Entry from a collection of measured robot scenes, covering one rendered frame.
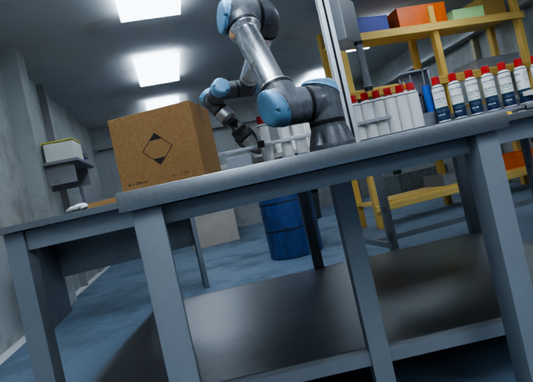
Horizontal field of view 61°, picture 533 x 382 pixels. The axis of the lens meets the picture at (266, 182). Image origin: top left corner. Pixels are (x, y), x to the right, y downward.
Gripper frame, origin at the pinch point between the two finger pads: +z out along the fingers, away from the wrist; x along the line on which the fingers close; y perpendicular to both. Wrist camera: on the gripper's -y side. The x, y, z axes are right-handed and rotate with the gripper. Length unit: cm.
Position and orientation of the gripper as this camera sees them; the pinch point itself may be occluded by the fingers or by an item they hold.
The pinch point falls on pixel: (258, 151)
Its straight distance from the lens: 197.0
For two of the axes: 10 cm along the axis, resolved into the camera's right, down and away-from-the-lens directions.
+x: -7.3, 6.8, -0.2
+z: 6.8, 7.4, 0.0
